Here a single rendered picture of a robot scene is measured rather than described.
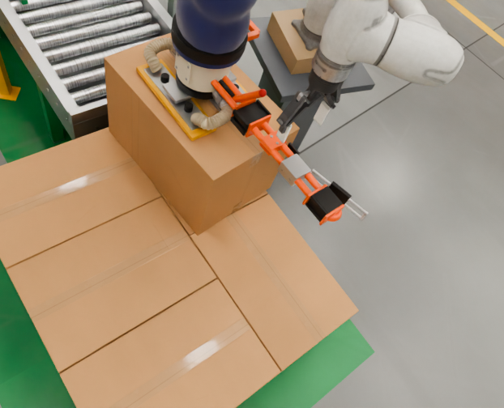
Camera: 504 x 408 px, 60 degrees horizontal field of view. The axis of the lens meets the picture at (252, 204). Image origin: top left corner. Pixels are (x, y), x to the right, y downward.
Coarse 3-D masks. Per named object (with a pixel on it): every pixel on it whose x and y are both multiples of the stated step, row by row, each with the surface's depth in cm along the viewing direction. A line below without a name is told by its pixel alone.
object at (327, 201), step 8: (312, 192) 122; (320, 192) 122; (328, 192) 123; (304, 200) 123; (312, 200) 122; (320, 200) 121; (328, 200) 122; (336, 200) 122; (312, 208) 124; (320, 208) 120; (328, 208) 120; (336, 208) 121; (320, 216) 123; (328, 216) 119; (320, 224) 123
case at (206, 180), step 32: (128, 64) 151; (128, 96) 151; (128, 128) 166; (160, 128) 144; (224, 128) 147; (160, 160) 158; (192, 160) 139; (224, 160) 140; (256, 160) 148; (192, 192) 151; (224, 192) 151; (256, 192) 178; (192, 224) 166
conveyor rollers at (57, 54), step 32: (32, 0) 210; (64, 0) 218; (96, 0) 220; (128, 0) 230; (32, 32) 202; (64, 32) 204; (96, 32) 212; (128, 32) 214; (64, 64) 195; (96, 64) 203; (96, 96) 193
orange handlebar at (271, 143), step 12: (252, 24) 154; (252, 36) 151; (216, 84) 136; (228, 84) 137; (228, 96) 134; (252, 132) 131; (276, 132) 131; (264, 144) 129; (276, 144) 129; (276, 156) 127; (288, 156) 129; (300, 180) 125; (312, 180) 126; (336, 216) 121
